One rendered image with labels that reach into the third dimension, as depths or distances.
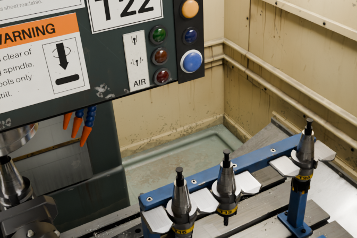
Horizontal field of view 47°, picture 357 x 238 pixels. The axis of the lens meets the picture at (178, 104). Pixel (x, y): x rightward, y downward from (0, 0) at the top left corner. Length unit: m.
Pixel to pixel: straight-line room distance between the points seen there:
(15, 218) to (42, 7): 0.45
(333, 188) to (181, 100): 0.82
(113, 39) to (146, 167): 1.47
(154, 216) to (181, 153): 1.17
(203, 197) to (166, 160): 1.10
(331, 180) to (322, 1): 0.62
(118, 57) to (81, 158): 0.90
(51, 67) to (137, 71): 0.12
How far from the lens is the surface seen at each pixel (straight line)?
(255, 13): 1.71
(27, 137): 0.75
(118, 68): 0.57
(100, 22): 0.53
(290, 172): 1.00
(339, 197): 1.53
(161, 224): 0.87
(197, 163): 1.98
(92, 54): 0.55
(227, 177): 0.89
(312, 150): 1.01
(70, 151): 1.41
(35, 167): 1.41
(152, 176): 1.93
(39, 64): 0.53
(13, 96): 0.55
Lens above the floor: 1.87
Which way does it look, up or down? 32 degrees down
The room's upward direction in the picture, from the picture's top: 4 degrees counter-clockwise
